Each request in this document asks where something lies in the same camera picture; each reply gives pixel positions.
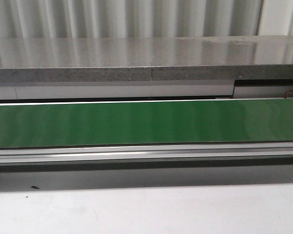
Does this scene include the green conveyor belt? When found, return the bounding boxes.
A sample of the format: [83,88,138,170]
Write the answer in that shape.
[0,98,293,149]

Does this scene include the white pleated curtain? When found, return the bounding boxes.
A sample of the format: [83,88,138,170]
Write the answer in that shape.
[0,0,293,39]

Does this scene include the grey conveyor rear frame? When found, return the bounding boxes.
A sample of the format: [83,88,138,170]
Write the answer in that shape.
[0,79,293,100]

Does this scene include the aluminium conveyor front rail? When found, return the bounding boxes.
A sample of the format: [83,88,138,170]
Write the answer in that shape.
[0,142,293,164]

